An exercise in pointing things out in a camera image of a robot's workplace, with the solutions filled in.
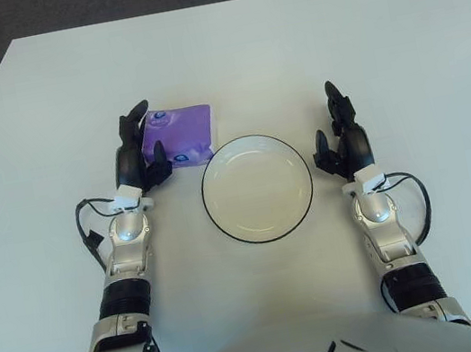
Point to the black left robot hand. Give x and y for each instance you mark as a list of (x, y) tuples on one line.
[(128, 163)]

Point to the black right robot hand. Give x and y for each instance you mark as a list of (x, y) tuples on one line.
[(355, 145)]

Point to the purple tissue paper pack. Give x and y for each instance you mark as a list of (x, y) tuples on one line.
[(182, 130)]

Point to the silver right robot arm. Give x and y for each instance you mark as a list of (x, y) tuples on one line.
[(378, 210)]

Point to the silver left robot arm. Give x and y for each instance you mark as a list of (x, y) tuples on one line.
[(129, 231)]

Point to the white plate with black rim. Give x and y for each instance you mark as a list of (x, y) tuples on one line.
[(256, 190)]

